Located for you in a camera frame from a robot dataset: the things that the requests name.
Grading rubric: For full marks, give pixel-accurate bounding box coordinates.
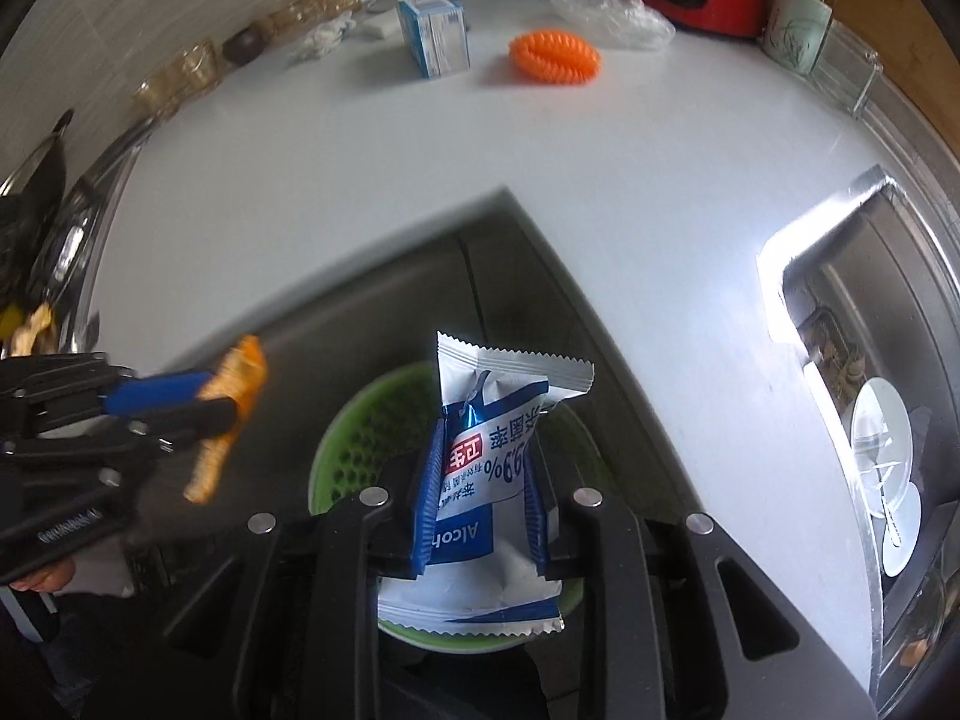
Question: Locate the amber glass cup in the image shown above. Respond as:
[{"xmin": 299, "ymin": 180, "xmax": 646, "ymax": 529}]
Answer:
[
  {"xmin": 172, "ymin": 40, "xmax": 223, "ymax": 95},
  {"xmin": 134, "ymin": 70, "xmax": 182, "ymax": 122}
]

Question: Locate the blue white milk carton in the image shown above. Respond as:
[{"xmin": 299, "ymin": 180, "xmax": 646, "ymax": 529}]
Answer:
[{"xmin": 395, "ymin": 0, "xmax": 473, "ymax": 80}]

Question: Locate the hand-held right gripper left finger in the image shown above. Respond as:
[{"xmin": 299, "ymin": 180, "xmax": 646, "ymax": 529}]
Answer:
[{"xmin": 161, "ymin": 418, "xmax": 452, "ymax": 720}]

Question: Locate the orange wrapper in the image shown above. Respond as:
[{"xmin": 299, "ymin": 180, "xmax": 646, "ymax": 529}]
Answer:
[{"xmin": 184, "ymin": 335, "xmax": 269, "ymax": 505}]

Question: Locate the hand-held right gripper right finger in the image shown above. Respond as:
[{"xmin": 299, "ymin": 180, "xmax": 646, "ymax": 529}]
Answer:
[{"xmin": 523, "ymin": 456, "xmax": 877, "ymax": 720}]

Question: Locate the black wok with glass lid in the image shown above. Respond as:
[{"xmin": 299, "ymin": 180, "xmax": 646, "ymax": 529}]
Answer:
[{"xmin": 0, "ymin": 108, "xmax": 77, "ymax": 211}]

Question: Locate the orange foam fruit net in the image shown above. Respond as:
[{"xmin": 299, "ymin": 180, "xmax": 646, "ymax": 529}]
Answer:
[{"xmin": 509, "ymin": 28, "xmax": 603, "ymax": 88}]

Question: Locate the person's left hand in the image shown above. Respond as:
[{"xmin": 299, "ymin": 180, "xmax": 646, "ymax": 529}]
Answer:
[{"xmin": 9, "ymin": 561, "xmax": 77, "ymax": 595}]

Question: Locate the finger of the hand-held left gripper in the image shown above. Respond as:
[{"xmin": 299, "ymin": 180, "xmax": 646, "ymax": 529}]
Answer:
[
  {"xmin": 97, "ymin": 399, "xmax": 241, "ymax": 466},
  {"xmin": 75, "ymin": 355, "xmax": 220, "ymax": 419}
]

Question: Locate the stack of white plates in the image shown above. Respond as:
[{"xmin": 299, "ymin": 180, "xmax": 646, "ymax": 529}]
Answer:
[{"xmin": 850, "ymin": 378, "xmax": 925, "ymax": 580}]

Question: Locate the green plastic basket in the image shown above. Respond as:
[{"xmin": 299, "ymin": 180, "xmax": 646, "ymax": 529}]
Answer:
[{"xmin": 310, "ymin": 360, "xmax": 602, "ymax": 653}]

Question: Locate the clear plastic bag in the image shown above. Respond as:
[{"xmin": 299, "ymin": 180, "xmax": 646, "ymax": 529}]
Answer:
[{"xmin": 550, "ymin": 0, "xmax": 677, "ymax": 50}]

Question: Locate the white blue wipe packet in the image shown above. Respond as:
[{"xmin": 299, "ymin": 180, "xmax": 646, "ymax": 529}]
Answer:
[{"xmin": 375, "ymin": 330, "xmax": 597, "ymax": 638}]

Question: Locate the stainless steel sink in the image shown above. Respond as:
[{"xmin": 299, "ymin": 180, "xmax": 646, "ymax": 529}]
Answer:
[{"xmin": 756, "ymin": 167, "xmax": 960, "ymax": 702}]

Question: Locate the white ceramic cup green print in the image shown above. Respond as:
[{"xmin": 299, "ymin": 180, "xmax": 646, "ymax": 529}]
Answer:
[{"xmin": 762, "ymin": 0, "xmax": 834, "ymax": 77}]

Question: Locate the dark brown teacup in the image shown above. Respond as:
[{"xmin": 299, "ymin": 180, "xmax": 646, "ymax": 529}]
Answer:
[{"xmin": 224, "ymin": 25, "xmax": 264, "ymax": 65}]

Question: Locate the crumpled white tissue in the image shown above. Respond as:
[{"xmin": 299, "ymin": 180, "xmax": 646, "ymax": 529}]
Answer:
[{"xmin": 288, "ymin": 14, "xmax": 358, "ymax": 62}]

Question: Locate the clear glass rack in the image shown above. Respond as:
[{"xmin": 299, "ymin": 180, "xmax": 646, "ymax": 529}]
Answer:
[{"xmin": 812, "ymin": 21, "xmax": 884, "ymax": 119}]

